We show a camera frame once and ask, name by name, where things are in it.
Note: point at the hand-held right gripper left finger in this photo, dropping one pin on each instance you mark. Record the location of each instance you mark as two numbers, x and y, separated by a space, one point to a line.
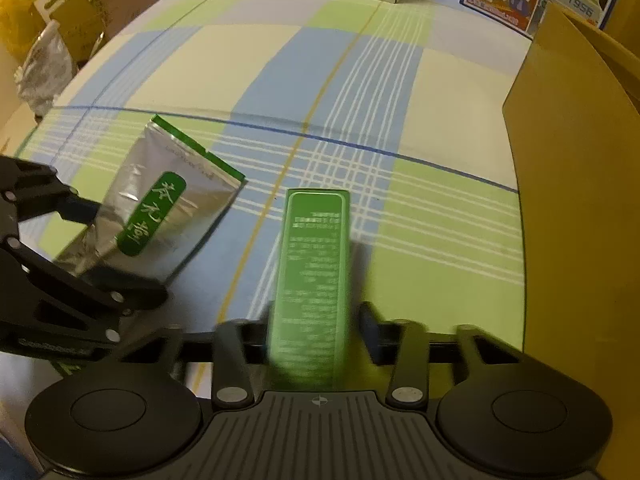
235 345

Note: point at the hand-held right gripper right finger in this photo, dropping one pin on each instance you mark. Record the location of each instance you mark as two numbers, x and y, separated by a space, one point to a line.
370 330

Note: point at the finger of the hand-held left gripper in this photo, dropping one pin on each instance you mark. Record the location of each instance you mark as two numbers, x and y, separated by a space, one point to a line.
135 297
80 208

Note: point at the narrow green box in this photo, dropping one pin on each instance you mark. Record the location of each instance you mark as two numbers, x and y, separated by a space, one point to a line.
310 285

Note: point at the silver green tea pouch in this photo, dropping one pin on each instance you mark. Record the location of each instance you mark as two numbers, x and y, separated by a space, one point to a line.
165 210

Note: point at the large brown cardboard box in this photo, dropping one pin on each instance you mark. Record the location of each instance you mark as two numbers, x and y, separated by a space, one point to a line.
575 210

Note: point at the clear plastic bag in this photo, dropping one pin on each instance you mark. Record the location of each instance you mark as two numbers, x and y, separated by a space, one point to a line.
45 70

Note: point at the small brown cardboard box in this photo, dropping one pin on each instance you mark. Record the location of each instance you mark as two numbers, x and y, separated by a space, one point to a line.
82 40

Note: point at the yellow plastic bag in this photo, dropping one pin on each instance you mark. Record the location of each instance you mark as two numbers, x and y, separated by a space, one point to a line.
20 20

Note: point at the checked tablecloth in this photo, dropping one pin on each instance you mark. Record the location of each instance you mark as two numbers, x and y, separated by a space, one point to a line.
350 110

